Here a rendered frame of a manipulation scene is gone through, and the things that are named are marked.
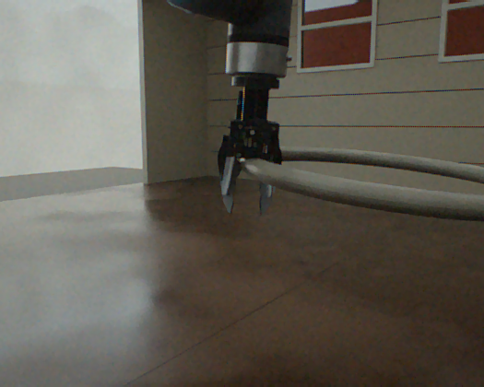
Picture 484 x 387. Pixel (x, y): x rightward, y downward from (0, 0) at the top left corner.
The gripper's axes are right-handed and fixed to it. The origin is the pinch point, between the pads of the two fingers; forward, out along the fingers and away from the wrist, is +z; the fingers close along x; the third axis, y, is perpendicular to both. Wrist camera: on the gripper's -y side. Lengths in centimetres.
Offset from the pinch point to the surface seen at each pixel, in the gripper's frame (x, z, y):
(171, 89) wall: -107, -31, -747
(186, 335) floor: -18, 96, -123
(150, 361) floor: -31, 95, -100
